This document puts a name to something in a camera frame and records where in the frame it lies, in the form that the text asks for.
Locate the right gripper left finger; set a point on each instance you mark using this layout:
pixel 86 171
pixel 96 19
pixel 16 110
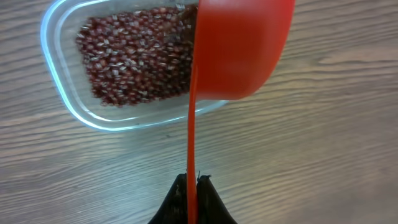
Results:
pixel 173 209

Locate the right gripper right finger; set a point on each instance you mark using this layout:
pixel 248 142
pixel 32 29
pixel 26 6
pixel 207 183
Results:
pixel 211 209

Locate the red measuring scoop blue handle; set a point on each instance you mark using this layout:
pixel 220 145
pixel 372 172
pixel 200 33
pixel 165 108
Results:
pixel 237 46

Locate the red adzuki beans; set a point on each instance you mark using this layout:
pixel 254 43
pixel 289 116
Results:
pixel 139 57

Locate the clear plastic container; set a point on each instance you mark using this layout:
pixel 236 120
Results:
pixel 58 31

